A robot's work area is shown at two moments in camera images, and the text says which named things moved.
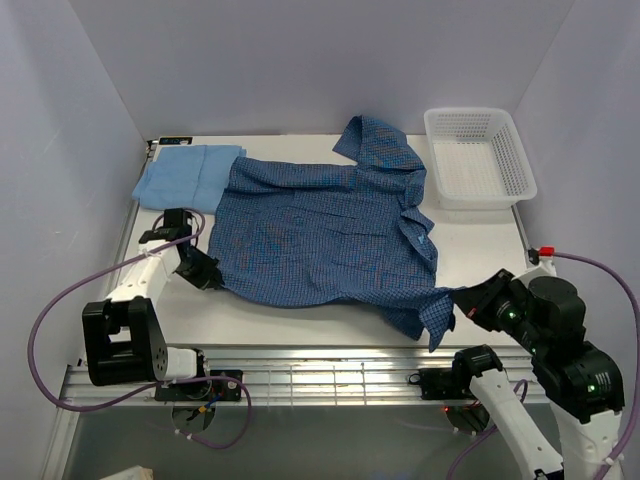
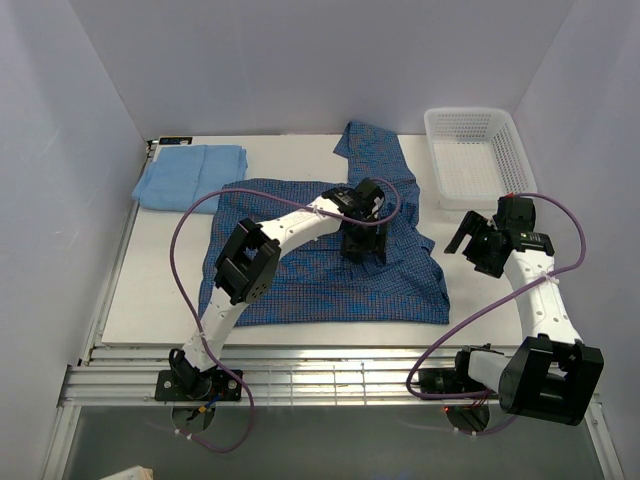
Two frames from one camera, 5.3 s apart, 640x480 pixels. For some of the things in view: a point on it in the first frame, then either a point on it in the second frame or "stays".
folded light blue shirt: (188, 177) stays
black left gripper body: (199, 269) → (363, 240)
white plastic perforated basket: (476, 159) stays
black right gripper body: (499, 304) → (478, 250)
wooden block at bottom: (136, 472) stays
